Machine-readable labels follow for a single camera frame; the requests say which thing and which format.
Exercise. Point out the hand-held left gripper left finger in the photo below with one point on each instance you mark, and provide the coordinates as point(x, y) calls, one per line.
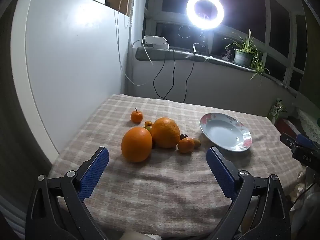
point(96, 170)

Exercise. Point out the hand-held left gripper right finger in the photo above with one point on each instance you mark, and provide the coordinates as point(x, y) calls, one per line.
point(221, 172)

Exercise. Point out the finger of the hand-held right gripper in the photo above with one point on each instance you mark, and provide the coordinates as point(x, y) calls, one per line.
point(305, 140)
point(287, 140)

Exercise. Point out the white floral plate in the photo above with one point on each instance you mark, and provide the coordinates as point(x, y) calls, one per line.
point(222, 135)

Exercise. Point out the small brown kiwi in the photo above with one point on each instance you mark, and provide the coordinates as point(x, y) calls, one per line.
point(197, 142)

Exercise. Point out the small tangerine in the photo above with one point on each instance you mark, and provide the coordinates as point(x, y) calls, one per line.
point(186, 145)

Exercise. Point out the large orange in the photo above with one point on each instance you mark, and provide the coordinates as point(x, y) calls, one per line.
point(136, 144)
point(165, 132)

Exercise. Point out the dark brown chestnut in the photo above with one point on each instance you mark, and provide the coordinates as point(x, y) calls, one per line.
point(184, 136)

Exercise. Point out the tangerine with stem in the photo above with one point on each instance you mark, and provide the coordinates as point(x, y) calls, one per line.
point(136, 116)

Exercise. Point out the orange cherry tomato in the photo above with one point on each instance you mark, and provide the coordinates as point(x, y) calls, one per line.
point(148, 123)

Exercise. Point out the red cardboard box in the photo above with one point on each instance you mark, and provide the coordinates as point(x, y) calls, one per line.
point(285, 127)

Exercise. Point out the white lace cloth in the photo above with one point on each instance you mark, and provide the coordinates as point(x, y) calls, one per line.
point(308, 122)

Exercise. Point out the beige cloth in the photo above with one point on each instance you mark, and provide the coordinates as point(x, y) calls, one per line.
point(303, 180)

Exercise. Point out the green white package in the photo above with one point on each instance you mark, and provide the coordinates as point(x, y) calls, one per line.
point(276, 110)

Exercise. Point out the potted spider plant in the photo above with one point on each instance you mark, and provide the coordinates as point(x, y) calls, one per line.
point(242, 57)

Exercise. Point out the small purple plant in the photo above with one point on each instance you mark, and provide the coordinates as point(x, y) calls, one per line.
point(227, 54)

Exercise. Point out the white partition panel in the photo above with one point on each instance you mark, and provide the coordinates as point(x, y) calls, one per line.
point(75, 55)

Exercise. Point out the black inline controller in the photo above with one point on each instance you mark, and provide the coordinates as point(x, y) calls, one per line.
point(194, 48)

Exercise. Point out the white power strip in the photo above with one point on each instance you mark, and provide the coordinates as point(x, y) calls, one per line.
point(155, 41)

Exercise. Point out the white window frame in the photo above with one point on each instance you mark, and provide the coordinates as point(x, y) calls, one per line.
point(267, 30)

